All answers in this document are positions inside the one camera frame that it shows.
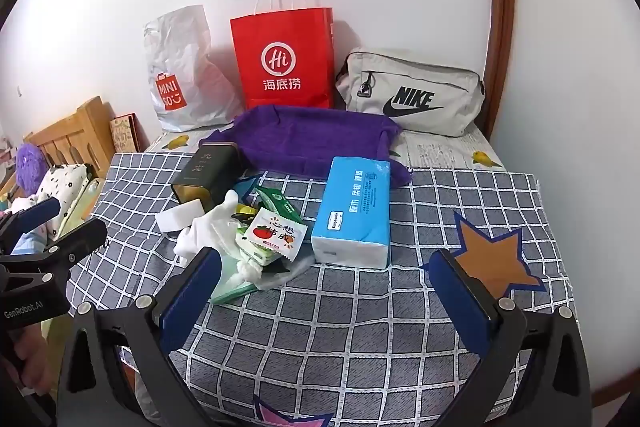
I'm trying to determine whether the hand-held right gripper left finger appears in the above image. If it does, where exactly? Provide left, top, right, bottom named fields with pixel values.
left=52, top=246, right=223, bottom=427

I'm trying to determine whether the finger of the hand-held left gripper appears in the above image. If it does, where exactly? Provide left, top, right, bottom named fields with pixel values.
left=0, top=196, right=62, bottom=253
left=0, top=219, right=108, bottom=280

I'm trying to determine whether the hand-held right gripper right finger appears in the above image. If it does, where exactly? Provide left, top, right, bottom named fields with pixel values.
left=429, top=248, right=596, bottom=427

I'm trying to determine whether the white sponge block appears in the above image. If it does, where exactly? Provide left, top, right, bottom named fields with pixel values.
left=155, top=197, right=211, bottom=235

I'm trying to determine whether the white snack packet tomato print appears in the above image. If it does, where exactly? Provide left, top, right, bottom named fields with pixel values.
left=247, top=207, right=307, bottom=258

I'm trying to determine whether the green snack packet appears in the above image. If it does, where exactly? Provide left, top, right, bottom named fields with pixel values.
left=254, top=185, right=306, bottom=223

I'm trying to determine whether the person's left hand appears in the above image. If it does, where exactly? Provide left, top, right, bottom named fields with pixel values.
left=10, top=323, right=54, bottom=393

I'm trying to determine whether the white polka dot cloth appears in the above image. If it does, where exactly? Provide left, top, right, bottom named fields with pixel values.
left=25, top=163, right=96, bottom=238

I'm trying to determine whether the purple plush toy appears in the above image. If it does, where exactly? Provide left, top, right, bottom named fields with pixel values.
left=15, top=144, right=47, bottom=198

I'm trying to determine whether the green white small packet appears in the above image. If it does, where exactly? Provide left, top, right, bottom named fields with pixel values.
left=235, top=227, right=283, bottom=265

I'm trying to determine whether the light wooden headboard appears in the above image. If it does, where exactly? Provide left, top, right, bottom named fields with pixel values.
left=22, top=96, right=117, bottom=172

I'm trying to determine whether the clear plastic wrapper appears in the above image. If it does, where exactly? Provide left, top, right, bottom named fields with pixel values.
left=260, top=254, right=316, bottom=292

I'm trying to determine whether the patterned flat box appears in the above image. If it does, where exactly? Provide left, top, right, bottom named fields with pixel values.
left=109, top=112, right=138, bottom=154

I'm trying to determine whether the grey checkered blanket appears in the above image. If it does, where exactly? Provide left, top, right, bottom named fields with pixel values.
left=65, top=152, right=573, bottom=427

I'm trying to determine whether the dark green tin box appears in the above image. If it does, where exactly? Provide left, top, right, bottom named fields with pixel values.
left=170, top=142, right=244, bottom=212

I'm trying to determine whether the blue tissue pack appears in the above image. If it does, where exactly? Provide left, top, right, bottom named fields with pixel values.
left=311, top=156, right=392, bottom=269

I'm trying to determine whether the white plastic shopping bag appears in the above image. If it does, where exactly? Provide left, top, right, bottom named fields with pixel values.
left=144, top=5, right=246, bottom=132

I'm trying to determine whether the purple towel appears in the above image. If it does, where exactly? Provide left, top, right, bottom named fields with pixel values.
left=198, top=105, right=412, bottom=188

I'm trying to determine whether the grey waist bag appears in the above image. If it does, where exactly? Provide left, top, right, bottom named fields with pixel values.
left=335, top=48, right=487, bottom=138

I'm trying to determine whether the red paper shopping bag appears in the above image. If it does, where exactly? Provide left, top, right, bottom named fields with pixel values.
left=230, top=0, right=335, bottom=112

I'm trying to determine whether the brown wooden door frame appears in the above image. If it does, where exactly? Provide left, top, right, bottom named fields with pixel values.
left=485, top=0, right=516, bottom=148

